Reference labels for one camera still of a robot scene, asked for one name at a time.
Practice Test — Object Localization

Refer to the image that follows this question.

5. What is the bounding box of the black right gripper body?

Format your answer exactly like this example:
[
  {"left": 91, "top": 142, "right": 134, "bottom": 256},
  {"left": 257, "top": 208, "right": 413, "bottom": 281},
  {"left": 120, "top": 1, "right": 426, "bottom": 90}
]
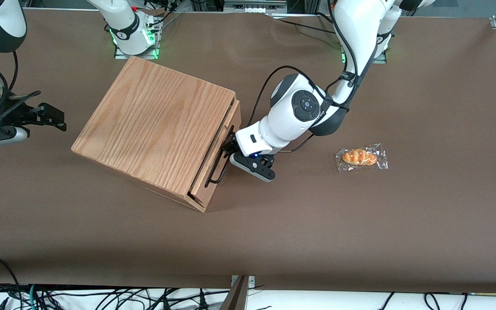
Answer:
[{"left": 0, "top": 101, "right": 37, "bottom": 130}]

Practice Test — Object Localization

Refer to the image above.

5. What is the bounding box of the black metal drawer handle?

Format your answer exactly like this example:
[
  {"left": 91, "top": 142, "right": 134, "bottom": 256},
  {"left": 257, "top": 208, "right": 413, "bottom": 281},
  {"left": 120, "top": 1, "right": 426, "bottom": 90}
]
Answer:
[{"left": 205, "top": 126, "right": 236, "bottom": 188}]

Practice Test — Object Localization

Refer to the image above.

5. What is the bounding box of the wooden drawer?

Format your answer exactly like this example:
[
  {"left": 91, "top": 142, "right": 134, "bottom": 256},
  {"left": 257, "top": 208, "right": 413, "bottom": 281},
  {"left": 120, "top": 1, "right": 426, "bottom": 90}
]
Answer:
[{"left": 189, "top": 100, "right": 242, "bottom": 213}]

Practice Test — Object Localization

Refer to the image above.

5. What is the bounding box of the wooden drawer cabinet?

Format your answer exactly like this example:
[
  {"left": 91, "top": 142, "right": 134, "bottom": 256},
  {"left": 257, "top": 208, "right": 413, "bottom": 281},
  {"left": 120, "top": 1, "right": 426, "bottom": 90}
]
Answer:
[{"left": 71, "top": 56, "right": 237, "bottom": 213}]

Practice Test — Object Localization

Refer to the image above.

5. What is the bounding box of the plastic wrapped bread roll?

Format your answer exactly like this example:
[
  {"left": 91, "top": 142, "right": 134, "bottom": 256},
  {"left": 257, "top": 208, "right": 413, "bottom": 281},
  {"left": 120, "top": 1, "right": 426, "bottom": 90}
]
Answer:
[{"left": 335, "top": 143, "right": 389, "bottom": 174}]

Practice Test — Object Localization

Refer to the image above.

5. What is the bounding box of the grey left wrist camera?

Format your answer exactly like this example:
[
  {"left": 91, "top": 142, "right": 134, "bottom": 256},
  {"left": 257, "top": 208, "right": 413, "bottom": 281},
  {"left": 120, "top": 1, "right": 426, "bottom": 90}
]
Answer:
[{"left": 229, "top": 152, "right": 276, "bottom": 183}]

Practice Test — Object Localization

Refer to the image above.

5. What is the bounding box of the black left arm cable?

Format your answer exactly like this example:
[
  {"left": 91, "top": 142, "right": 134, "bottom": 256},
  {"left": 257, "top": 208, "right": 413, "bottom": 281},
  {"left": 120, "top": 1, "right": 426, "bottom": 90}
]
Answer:
[{"left": 247, "top": 0, "right": 360, "bottom": 130}]

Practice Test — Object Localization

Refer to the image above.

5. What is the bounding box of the long black table cable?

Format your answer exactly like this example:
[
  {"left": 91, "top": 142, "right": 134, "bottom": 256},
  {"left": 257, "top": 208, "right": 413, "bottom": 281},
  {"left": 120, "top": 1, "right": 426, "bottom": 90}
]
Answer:
[{"left": 274, "top": 16, "right": 339, "bottom": 35}]

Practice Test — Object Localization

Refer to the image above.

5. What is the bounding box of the aluminium frame rail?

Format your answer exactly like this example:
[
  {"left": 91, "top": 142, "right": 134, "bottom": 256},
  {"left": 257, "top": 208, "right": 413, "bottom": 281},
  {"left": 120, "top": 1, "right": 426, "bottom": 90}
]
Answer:
[{"left": 223, "top": 0, "right": 288, "bottom": 14}]

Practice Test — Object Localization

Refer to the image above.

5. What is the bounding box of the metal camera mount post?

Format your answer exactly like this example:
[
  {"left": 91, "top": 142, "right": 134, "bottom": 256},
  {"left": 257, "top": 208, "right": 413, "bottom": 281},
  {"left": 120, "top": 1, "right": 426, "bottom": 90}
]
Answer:
[{"left": 220, "top": 275, "right": 255, "bottom": 310}]

